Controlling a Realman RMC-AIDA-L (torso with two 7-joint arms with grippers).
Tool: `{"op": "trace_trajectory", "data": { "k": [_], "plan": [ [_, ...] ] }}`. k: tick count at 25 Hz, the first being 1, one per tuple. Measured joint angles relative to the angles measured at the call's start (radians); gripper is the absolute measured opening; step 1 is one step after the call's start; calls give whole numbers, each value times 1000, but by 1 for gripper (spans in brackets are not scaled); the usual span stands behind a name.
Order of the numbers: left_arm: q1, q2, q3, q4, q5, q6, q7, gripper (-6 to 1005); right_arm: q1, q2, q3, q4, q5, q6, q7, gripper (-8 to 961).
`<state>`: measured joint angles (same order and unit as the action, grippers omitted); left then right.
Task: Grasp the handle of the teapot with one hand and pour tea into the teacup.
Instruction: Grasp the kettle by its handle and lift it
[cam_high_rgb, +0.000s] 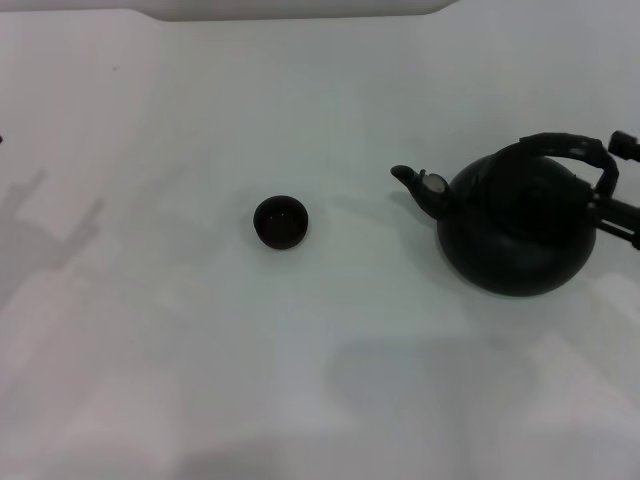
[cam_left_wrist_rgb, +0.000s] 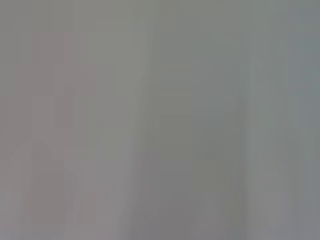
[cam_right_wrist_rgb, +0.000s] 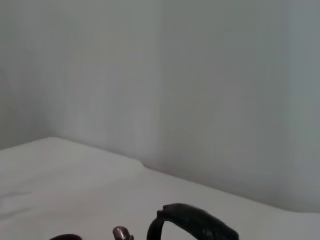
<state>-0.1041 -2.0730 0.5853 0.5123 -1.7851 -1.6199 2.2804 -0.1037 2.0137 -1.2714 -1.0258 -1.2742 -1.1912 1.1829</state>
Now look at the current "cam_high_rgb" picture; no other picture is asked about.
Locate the black round teapot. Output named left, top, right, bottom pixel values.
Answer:
left=389, top=131, right=621, bottom=298

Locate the small dark teacup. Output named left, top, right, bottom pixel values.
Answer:
left=252, top=194, right=310, bottom=250

